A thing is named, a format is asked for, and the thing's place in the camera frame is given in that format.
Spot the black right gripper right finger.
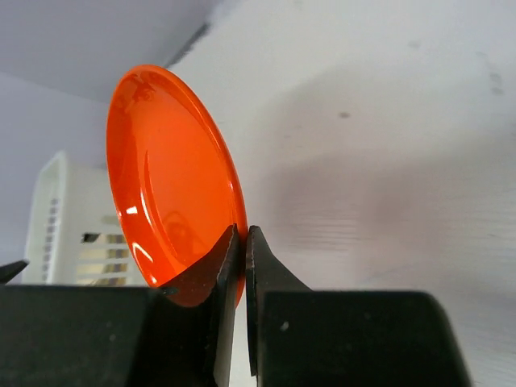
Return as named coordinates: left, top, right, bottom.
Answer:
left=246, top=226, right=472, bottom=386

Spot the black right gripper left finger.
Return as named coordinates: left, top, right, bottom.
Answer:
left=1, top=227, right=239, bottom=386

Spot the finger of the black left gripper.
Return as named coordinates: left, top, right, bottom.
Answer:
left=0, top=260, right=28, bottom=283

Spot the orange round plate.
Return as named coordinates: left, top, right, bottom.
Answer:
left=106, top=64, right=248, bottom=288

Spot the white plastic basket bin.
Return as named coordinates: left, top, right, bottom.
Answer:
left=22, top=152, right=145, bottom=286

